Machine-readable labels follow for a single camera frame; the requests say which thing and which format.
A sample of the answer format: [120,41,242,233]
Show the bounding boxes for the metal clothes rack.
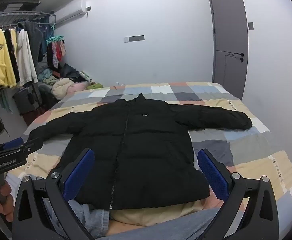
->
[0,0,57,34]

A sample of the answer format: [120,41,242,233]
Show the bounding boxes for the checkered pastel bed quilt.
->
[5,81,292,230]

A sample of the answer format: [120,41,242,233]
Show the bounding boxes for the colourful hanging clothes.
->
[46,40,67,69]

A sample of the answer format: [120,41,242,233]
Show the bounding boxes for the person's left leg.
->
[42,197,111,240]

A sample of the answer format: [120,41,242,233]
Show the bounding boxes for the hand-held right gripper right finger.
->
[197,148,279,240]

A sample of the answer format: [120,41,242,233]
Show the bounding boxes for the white plastic device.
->
[79,71,93,83]

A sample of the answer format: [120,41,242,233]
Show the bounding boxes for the yellow hanging garment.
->
[0,29,17,89]

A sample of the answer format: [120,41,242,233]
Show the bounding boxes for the black hanging garment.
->
[4,29,21,83]

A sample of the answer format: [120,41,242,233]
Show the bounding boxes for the black storage box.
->
[12,85,43,116]

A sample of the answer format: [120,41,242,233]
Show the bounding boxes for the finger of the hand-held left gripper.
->
[0,138,44,158]
[1,137,24,151]

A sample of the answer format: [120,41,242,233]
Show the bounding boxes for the pink cloth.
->
[66,82,89,96]

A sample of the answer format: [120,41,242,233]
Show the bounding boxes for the black puffer jacket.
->
[27,93,253,210]

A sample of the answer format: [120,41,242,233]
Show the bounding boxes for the white air conditioner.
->
[53,0,87,24]

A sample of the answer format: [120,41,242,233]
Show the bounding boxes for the pile of dark clothes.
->
[36,62,81,100]

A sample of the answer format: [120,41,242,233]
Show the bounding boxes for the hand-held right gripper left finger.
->
[12,148,96,240]

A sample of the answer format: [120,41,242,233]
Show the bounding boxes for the dark grey hanging hoodie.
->
[17,21,45,67]

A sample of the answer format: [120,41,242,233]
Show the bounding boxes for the white hanging garment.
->
[15,29,39,87]

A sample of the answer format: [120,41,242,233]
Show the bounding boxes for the grey door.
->
[209,0,249,101]

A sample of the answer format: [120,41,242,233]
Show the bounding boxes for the grey wall panel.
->
[124,35,145,42]

